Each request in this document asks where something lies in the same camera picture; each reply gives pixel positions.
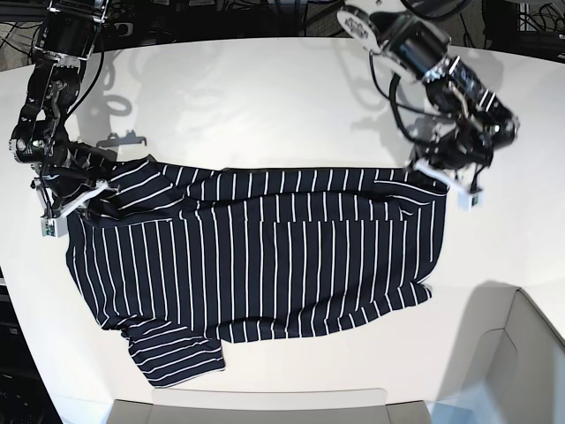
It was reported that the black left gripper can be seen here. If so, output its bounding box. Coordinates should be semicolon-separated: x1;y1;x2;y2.
412;118;493;171

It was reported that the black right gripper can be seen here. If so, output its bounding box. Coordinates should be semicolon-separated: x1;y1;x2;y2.
37;161;109;208

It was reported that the navy white striped T-shirt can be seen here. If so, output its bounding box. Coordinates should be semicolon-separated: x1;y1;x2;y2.
66;158;448;388

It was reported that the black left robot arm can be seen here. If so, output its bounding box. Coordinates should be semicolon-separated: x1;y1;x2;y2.
336;1;519;171

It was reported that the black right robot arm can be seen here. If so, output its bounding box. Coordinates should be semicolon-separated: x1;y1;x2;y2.
9;1;116;217

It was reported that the grey plastic bin right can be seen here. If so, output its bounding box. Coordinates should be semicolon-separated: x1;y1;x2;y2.
440;289;564;423

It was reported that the grey plastic bin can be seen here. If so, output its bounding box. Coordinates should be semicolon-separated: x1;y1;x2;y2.
107;389;432;423
440;289;564;423

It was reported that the grey plastic bin front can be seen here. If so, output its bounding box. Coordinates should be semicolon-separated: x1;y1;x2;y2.
107;389;432;423

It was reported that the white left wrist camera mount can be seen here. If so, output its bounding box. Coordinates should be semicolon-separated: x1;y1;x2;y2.
411;158;484;211

